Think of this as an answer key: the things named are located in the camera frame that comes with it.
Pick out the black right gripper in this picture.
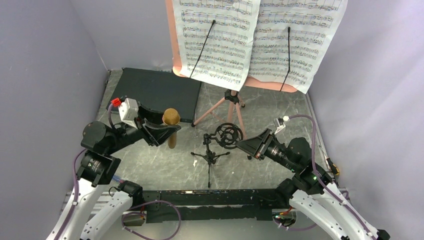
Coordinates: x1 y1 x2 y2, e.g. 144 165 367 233
234 127 298 171

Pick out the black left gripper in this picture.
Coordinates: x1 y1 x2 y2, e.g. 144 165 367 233
106 101 181 154

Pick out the gold microphone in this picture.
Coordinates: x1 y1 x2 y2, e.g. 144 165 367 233
162 108 181 149

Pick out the black microphone tripod stand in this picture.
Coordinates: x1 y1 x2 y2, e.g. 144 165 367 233
190 122 244 189

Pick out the pink perforated music stand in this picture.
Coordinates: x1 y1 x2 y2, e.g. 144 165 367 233
164 0 299 161

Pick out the printed sheet music page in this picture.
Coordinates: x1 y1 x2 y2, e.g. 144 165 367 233
170 0 261 91

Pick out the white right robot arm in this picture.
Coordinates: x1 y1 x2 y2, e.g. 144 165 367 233
236 129 391 240

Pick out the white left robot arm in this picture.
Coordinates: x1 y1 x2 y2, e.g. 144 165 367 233
48 98 181 240

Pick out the black flat equipment box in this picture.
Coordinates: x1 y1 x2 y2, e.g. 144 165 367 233
109 67 201 123

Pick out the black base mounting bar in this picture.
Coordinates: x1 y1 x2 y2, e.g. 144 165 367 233
128 188 290 224

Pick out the yellow black tool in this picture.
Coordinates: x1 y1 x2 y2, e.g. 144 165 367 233
325 157 340 176

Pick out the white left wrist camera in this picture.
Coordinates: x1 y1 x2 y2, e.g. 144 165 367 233
110 97 139 129

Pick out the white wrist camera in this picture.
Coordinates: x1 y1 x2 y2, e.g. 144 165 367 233
273 115 290 135
110 97 139 129

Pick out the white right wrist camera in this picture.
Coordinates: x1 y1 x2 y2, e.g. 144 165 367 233
273 115 290 135

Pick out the aluminium rail right edge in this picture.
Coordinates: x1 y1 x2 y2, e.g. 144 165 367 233
295 69 364 240

